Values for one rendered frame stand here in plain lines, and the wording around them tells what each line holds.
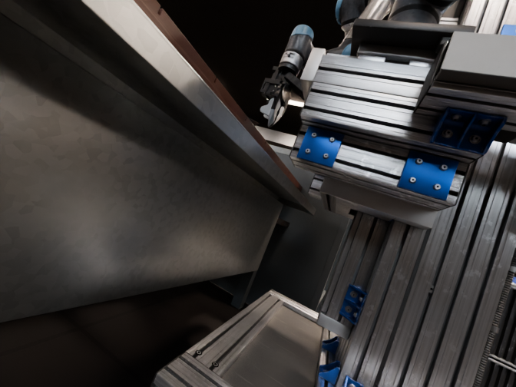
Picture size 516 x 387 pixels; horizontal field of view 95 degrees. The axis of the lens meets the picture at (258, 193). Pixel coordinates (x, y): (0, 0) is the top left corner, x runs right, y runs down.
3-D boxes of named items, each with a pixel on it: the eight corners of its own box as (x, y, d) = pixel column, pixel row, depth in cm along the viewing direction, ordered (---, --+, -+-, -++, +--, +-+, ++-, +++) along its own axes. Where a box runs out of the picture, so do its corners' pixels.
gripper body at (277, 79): (266, 105, 86) (278, 76, 87) (287, 109, 82) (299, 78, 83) (258, 92, 79) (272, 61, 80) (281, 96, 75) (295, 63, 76)
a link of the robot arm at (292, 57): (305, 67, 84) (300, 50, 76) (300, 79, 83) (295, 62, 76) (286, 66, 87) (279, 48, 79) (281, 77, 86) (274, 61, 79)
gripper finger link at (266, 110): (256, 124, 81) (266, 100, 82) (272, 127, 79) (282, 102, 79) (253, 119, 78) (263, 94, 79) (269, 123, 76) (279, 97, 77)
